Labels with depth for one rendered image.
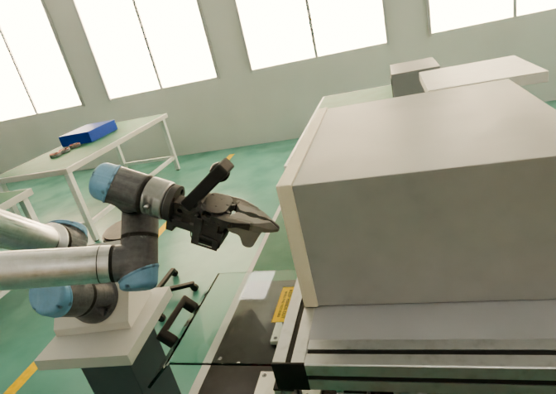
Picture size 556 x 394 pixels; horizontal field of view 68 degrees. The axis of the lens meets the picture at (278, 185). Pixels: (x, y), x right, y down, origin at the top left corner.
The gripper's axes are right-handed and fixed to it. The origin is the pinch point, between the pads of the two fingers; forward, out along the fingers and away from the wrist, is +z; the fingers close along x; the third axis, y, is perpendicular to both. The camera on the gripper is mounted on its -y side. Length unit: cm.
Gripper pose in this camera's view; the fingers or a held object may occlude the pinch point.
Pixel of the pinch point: (273, 223)
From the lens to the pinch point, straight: 76.1
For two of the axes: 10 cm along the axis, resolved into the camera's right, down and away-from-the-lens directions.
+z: 9.5, 2.8, -1.1
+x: -2.2, 4.1, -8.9
